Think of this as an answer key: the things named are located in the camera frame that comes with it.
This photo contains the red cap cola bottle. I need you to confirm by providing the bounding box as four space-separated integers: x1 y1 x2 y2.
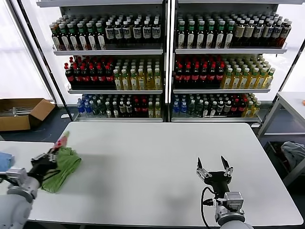
230 98 239 117
191 64 201 88
105 65 115 88
64 63 75 88
72 64 83 88
132 99 142 118
140 99 149 118
215 63 226 88
174 64 184 88
81 65 91 88
183 64 192 88
207 64 217 88
199 64 209 88
89 65 99 88
97 65 107 88
237 98 247 117

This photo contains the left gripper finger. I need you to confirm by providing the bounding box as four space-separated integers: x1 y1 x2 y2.
47 147 59 163
30 153 50 163

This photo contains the grey crumpled cloth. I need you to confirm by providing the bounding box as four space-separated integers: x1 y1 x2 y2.
280 141 305 169

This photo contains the clear plastic packaging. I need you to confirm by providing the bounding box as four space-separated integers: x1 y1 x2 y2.
0 106 33 118

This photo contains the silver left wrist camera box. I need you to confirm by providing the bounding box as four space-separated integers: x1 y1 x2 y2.
5 167 27 185

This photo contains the blue folded cloth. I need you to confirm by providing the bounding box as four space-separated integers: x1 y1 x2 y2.
0 152 15 173

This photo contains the green cap dark tea bottle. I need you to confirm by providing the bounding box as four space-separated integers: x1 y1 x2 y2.
186 21 197 48
95 22 107 51
67 23 79 51
176 21 187 48
224 21 236 48
50 22 62 51
206 21 216 48
215 21 226 48
76 22 88 51
58 23 70 51
85 22 97 51
196 21 207 48

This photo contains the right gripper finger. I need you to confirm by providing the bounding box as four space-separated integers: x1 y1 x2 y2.
221 156 234 177
196 157 213 178

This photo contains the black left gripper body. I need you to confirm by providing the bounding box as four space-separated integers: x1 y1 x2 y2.
28 159 57 179

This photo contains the light green polo shirt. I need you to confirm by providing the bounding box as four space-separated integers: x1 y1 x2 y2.
40 130 82 194

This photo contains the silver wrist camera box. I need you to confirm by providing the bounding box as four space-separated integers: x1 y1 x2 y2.
5 167 27 185
223 191 244 211

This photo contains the grey metal shelf unit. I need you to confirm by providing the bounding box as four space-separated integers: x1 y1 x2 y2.
35 0 167 123
168 0 289 124

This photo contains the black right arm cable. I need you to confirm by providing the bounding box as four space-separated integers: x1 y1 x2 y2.
201 187 218 227

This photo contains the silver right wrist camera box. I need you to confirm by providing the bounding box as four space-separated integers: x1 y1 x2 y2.
223 191 244 211

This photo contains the dark bottle blue white label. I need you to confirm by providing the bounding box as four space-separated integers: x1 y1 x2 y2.
262 20 275 47
122 21 132 45
151 20 162 44
113 21 123 45
142 20 152 44
105 21 114 45
271 21 284 47
254 20 265 47
132 21 142 45

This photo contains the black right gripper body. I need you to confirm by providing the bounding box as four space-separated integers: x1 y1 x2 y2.
203 170 233 194

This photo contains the black storage crate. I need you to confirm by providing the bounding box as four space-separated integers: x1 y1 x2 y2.
265 141 293 174

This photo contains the black window frame post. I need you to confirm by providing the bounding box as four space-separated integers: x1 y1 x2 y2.
261 42 305 125
16 0 74 121

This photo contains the brown cardboard box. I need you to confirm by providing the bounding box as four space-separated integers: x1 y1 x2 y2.
0 98 56 132

